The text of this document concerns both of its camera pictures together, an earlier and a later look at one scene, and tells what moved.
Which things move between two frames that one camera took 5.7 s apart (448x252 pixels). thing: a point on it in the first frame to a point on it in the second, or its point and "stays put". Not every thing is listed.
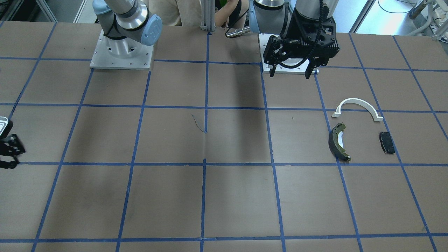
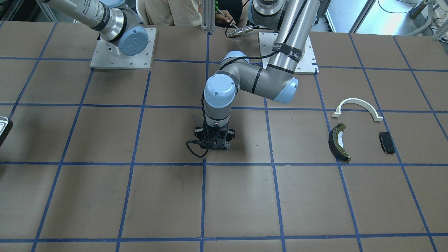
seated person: x=230 y=13 stays put
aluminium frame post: x=208 y=15 stays put
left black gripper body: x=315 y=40 to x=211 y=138
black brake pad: x=386 y=142 stays put
